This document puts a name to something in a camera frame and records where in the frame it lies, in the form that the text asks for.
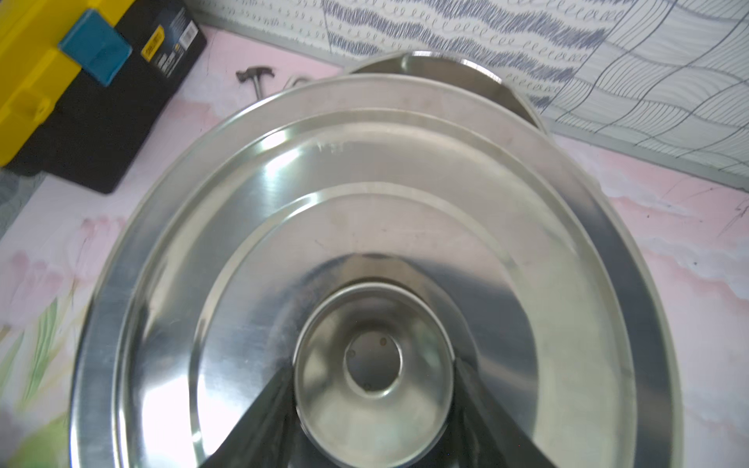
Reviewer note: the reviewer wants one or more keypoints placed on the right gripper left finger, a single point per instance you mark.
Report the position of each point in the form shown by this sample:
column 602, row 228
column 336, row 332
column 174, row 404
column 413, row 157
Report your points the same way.
column 264, row 436

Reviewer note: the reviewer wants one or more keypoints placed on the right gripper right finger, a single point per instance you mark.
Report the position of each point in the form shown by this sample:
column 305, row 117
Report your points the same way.
column 483, row 433

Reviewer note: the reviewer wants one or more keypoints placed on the stainless steel pot lid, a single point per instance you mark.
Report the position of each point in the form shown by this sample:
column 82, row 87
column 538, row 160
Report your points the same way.
column 369, row 230

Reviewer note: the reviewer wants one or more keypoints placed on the floral pink table mat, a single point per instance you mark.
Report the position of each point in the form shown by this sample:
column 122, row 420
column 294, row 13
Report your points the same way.
column 56, row 237

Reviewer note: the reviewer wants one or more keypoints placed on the small black hammer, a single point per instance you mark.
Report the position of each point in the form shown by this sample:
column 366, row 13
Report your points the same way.
column 255, row 74

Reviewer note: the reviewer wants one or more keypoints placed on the yellow black toolbox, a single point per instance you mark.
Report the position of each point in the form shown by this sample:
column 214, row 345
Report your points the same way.
column 83, row 82

